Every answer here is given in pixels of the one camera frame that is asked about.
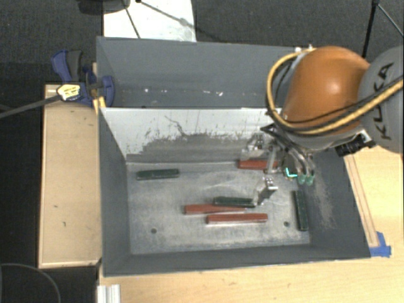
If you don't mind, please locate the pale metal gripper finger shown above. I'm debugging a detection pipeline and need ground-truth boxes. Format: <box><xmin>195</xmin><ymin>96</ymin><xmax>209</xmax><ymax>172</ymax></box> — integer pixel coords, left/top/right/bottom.
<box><xmin>241</xmin><ymin>132</ymin><xmax>270</xmax><ymax>160</ymax></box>
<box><xmin>252</xmin><ymin>175</ymin><xmax>280</xmax><ymax>206</ymax></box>

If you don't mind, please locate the red-brown flat block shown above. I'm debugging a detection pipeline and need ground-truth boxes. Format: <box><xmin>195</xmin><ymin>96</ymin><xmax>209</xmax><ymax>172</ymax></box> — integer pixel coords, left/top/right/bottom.
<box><xmin>237</xmin><ymin>158</ymin><xmax>280</xmax><ymax>171</ymax></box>
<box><xmin>183</xmin><ymin>203</ymin><xmax>247</xmax><ymax>216</ymax></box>
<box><xmin>205</xmin><ymin>212</ymin><xmax>270</xmax><ymax>225</ymax></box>

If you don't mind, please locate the dark green flat block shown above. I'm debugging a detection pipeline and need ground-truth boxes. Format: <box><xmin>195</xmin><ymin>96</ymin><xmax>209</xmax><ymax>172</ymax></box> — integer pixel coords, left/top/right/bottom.
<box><xmin>212</xmin><ymin>196</ymin><xmax>257</xmax><ymax>209</ymax></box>
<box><xmin>292</xmin><ymin>189</ymin><xmax>310</xmax><ymax>232</ymax></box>
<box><xmin>136</xmin><ymin>168</ymin><xmax>181</xmax><ymax>181</ymax></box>

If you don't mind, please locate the grey metal bin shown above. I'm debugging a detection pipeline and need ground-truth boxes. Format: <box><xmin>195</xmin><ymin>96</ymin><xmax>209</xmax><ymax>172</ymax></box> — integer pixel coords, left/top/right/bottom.
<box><xmin>94</xmin><ymin>35</ymin><xmax>372</xmax><ymax>278</ymax></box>

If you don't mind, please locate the pale wood flat board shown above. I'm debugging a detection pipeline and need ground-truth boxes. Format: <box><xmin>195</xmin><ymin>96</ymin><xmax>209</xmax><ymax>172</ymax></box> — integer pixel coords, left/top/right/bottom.
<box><xmin>37</xmin><ymin>83</ymin><xmax>104</xmax><ymax>270</ymax></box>

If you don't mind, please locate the black cylinder on white bracket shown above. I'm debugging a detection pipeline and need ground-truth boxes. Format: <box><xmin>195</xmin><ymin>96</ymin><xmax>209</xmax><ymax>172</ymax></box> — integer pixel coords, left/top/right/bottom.
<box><xmin>334</xmin><ymin>129</ymin><xmax>377</xmax><ymax>158</ymax></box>

